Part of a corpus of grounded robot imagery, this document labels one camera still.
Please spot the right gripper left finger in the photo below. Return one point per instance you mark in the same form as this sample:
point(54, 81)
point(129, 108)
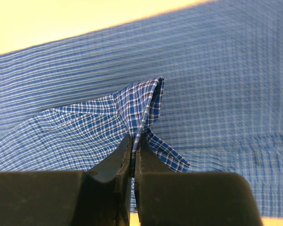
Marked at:
point(97, 197)

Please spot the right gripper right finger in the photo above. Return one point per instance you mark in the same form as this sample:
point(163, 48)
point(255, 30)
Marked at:
point(168, 198)

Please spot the blue plaid long sleeve shirt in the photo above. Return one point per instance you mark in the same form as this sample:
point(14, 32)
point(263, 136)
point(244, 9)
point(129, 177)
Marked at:
point(205, 84)

